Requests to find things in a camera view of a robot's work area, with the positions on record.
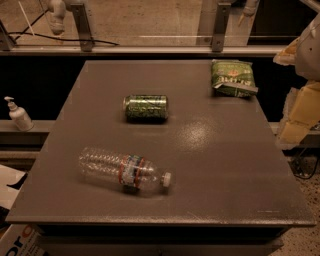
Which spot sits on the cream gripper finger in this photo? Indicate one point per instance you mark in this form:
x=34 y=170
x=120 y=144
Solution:
x=301 y=112
x=287 y=55

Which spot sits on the green soda can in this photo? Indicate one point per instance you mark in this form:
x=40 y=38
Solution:
x=146 y=107

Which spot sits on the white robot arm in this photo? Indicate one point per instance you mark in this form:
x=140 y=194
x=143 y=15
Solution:
x=307 y=61

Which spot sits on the green jalapeno chip bag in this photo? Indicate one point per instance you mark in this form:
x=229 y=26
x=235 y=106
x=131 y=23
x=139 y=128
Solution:
x=233 y=78

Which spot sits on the clear plastic water bottle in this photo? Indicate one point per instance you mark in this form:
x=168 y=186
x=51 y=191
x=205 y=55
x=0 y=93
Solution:
x=125 y=169

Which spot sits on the white hanging fixture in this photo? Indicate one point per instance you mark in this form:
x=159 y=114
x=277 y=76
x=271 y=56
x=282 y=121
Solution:
x=57 y=10

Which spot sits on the white pump lotion bottle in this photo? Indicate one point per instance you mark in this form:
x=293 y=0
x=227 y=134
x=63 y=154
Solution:
x=19 y=115

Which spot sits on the white paper sheet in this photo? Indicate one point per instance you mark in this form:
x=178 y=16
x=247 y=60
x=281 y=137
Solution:
x=11 y=181

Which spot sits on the white cardboard box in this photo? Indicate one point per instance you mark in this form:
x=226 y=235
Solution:
x=20 y=240

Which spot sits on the right metal rail bracket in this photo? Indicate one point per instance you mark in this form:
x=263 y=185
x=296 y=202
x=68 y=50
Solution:
x=220 y=26

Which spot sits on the metal rail bracket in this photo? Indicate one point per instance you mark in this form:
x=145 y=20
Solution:
x=220 y=26
x=83 y=27

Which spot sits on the left metal rail bracket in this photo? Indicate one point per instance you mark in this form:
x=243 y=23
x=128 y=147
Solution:
x=83 y=27

